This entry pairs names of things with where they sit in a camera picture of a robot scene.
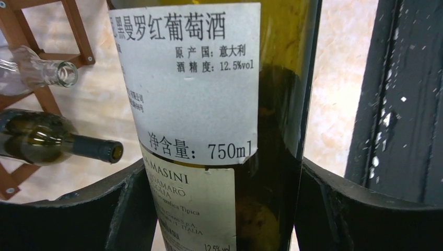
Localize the dark green wine bottle left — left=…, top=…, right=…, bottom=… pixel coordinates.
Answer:
left=1, top=108, right=124, bottom=166

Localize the brown wooden wine rack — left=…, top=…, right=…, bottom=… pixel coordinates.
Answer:
left=0, top=0, right=96, bottom=202

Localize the small clear glass bottle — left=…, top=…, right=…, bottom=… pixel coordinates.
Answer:
left=1, top=45, right=78, bottom=96

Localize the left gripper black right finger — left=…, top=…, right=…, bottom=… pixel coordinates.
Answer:
left=295, top=159, right=442, bottom=250

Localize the white label wine bottle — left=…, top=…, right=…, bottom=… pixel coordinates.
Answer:
left=108, top=1, right=321, bottom=250

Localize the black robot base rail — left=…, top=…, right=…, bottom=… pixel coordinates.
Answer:
left=345, top=0, right=442, bottom=207

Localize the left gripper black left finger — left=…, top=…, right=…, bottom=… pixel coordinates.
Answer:
left=1, top=160, right=157, bottom=250

